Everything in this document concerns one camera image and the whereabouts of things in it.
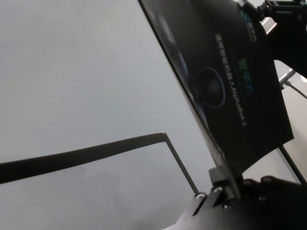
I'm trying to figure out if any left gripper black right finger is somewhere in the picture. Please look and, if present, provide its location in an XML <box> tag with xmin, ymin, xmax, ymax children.
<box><xmin>241</xmin><ymin>176</ymin><xmax>307</xmax><ymax>216</ymax></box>

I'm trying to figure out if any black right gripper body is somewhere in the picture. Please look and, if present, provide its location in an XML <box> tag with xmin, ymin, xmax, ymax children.
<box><xmin>258</xmin><ymin>0</ymin><xmax>307</xmax><ymax>80</ymax></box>

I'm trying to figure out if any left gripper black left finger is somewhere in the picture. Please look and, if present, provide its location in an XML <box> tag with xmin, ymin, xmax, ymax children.
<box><xmin>191</xmin><ymin>167</ymin><xmax>240</xmax><ymax>216</ymax></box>

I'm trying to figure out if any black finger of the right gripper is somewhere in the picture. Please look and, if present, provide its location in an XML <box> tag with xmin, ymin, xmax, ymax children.
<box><xmin>239</xmin><ymin>0</ymin><xmax>261</xmax><ymax>17</ymax></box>

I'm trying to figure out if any black robot print poster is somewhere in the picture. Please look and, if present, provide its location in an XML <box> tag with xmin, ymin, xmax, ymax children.
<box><xmin>138</xmin><ymin>0</ymin><xmax>295</xmax><ymax>199</ymax></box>

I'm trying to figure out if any small silver metal bracket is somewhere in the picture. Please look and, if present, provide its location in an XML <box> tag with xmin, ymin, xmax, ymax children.
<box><xmin>260</xmin><ymin>16</ymin><xmax>277</xmax><ymax>35</ymax></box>

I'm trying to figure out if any grey right gripper cable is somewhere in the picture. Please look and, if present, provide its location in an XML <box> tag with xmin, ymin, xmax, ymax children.
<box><xmin>278</xmin><ymin>69</ymin><xmax>307</xmax><ymax>99</ymax></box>

